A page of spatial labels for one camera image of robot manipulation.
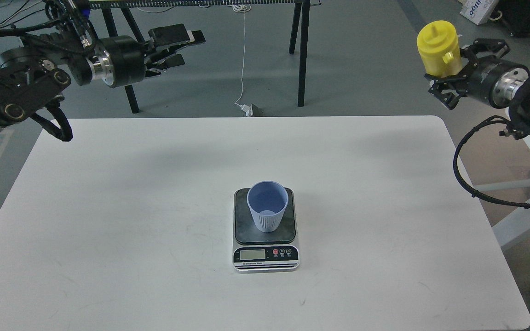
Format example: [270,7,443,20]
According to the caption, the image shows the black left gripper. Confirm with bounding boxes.
[92,24,206,88]

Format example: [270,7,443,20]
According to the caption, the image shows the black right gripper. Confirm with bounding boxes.
[426,38,530,110]

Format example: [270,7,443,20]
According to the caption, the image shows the yellow squeeze bottle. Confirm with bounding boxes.
[416,20,463,78]

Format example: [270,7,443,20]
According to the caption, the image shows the blue plastic cup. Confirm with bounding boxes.
[247,181,289,233]

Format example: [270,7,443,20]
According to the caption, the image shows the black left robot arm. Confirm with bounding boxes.
[0,0,205,141]

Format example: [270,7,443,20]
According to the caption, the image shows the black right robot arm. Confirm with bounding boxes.
[424,38,530,209]

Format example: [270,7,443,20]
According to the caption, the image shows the digital kitchen scale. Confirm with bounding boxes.
[232,188,300,272]

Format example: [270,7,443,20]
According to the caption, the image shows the white cardboard box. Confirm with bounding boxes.
[459,0,500,25]

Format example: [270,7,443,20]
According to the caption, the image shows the white power adapter on floor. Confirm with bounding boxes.
[240,103,266,118]

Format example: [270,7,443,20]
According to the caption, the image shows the black trestle table frame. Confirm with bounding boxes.
[74,0,323,114]

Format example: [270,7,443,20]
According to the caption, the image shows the white hanging cable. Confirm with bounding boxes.
[233,2,253,108]

